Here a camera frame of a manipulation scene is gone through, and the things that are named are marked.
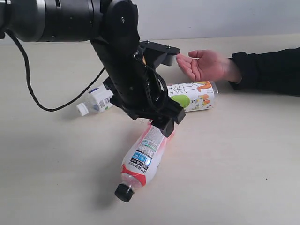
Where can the person's open hand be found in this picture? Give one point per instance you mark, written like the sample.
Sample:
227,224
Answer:
208,65

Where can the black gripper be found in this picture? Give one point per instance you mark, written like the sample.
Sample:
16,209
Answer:
138,90

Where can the red white black-cap bottle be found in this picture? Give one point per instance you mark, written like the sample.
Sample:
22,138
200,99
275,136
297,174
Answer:
140,164

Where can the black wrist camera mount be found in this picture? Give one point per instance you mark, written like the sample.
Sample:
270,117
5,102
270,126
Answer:
155,54

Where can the green pear tea bottle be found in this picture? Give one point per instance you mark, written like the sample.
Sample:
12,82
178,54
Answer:
194,96

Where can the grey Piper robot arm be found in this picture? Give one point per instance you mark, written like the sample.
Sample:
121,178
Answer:
111,26

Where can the black sleeved forearm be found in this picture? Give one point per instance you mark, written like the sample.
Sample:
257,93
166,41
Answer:
277,72

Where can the white blue label bottle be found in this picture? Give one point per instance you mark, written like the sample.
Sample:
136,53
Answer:
97,101

